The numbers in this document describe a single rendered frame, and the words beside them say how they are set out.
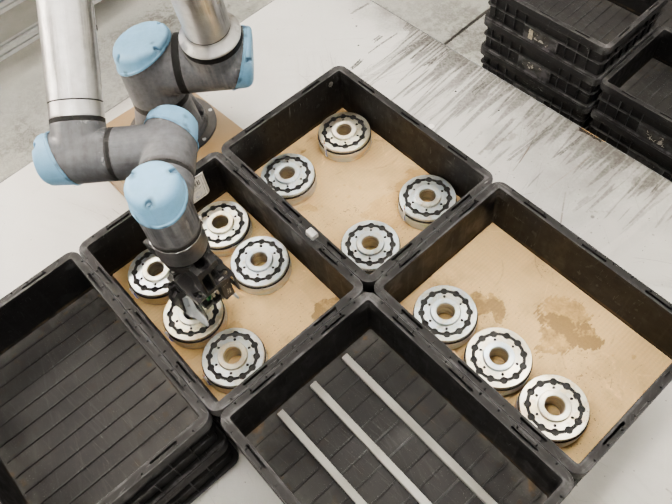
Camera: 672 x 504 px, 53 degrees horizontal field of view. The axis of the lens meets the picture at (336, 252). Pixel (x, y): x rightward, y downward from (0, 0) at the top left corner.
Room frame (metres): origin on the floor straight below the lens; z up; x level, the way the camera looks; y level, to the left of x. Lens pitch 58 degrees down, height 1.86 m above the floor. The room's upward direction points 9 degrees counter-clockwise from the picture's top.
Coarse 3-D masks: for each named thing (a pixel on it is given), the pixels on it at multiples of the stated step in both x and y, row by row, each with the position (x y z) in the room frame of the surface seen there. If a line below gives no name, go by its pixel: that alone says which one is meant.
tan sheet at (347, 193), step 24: (312, 144) 0.90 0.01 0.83; (384, 144) 0.87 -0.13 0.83; (336, 168) 0.83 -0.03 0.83; (360, 168) 0.82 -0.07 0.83; (384, 168) 0.81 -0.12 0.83; (408, 168) 0.80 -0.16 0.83; (336, 192) 0.77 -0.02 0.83; (360, 192) 0.76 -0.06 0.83; (384, 192) 0.75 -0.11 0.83; (312, 216) 0.73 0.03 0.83; (336, 216) 0.72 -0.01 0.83; (360, 216) 0.71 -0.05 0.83; (384, 216) 0.70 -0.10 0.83; (336, 240) 0.67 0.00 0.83; (408, 240) 0.64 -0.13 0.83
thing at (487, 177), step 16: (320, 80) 0.96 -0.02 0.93; (352, 80) 0.95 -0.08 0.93; (304, 96) 0.93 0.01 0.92; (384, 96) 0.90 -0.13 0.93; (272, 112) 0.90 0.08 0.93; (400, 112) 0.85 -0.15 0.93; (256, 128) 0.87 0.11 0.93; (416, 128) 0.81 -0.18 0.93; (224, 144) 0.84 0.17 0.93; (448, 144) 0.76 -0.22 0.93; (240, 160) 0.80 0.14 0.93; (464, 160) 0.72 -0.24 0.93; (256, 176) 0.76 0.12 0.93; (272, 192) 0.72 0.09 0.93; (480, 192) 0.65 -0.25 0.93; (288, 208) 0.68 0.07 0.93; (304, 224) 0.64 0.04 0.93; (432, 224) 0.60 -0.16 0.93; (320, 240) 0.61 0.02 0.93; (416, 240) 0.58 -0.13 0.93; (336, 256) 0.57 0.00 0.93; (400, 256) 0.55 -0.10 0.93; (352, 272) 0.54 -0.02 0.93; (384, 272) 0.53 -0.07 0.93; (368, 288) 0.52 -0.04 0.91
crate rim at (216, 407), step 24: (264, 192) 0.72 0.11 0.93; (120, 216) 0.72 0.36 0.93; (288, 216) 0.66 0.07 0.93; (96, 240) 0.67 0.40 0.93; (96, 264) 0.63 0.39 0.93; (336, 264) 0.56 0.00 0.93; (120, 288) 0.57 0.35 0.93; (360, 288) 0.51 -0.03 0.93; (336, 312) 0.47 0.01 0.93; (168, 360) 0.43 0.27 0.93; (192, 384) 0.39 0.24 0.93; (240, 384) 0.38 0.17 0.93; (216, 408) 0.35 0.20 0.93
